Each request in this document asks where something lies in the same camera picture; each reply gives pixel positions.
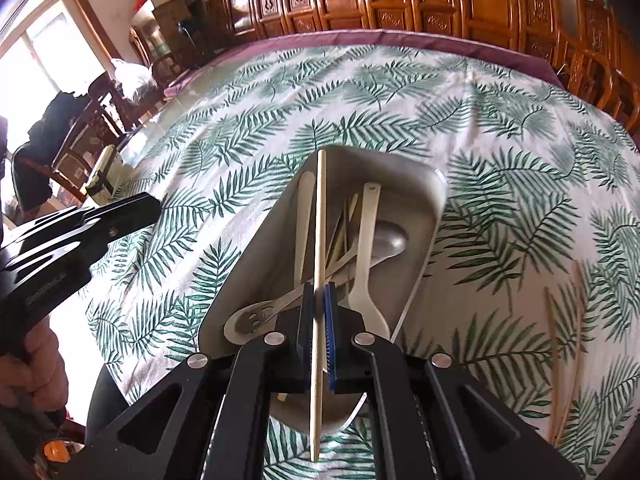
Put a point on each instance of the window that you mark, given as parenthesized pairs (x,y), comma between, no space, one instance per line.
(45,60)

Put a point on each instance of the dark clothes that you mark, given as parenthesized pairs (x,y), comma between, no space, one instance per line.
(50,140)

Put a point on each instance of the person's left hand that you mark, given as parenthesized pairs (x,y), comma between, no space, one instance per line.
(40,380)

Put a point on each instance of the metal spoon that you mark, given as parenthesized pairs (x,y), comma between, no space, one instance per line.
(390,240)

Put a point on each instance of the white plastic spoon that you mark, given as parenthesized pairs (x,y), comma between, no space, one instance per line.
(365,265)
(303,220)

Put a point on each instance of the wooden chair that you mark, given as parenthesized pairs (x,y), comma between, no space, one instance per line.
(627,100)
(590,75)
(105,105)

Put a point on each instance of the metal fork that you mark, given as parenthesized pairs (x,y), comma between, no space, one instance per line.
(250,317)

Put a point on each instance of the wooden chopstick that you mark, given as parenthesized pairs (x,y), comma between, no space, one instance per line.
(551,360)
(320,210)
(351,220)
(575,340)
(339,240)

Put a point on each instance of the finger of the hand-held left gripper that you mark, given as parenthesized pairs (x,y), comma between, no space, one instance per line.
(60,257)
(125,215)

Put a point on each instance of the leaf print tablecloth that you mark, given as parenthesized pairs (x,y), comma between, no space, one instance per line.
(500,125)

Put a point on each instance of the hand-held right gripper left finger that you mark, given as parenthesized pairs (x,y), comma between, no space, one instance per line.
(306,340)

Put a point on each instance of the metal tray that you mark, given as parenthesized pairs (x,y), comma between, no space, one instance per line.
(405,195)

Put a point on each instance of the purple cloth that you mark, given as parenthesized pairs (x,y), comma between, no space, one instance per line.
(400,40)

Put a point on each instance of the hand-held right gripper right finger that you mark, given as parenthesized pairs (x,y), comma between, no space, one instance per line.
(332,340)

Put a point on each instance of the clear plastic bag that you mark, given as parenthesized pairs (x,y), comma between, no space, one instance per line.
(131,79)

